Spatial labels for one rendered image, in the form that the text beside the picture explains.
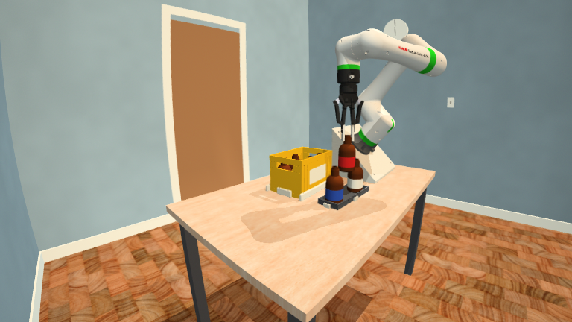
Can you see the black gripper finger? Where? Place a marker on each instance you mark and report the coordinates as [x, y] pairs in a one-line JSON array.
[[354, 120], [343, 117]]

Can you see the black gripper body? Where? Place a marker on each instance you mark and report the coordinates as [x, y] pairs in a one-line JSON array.
[[348, 91]]

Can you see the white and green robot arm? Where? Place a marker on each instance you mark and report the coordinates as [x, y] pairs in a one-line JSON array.
[[411, 52]]

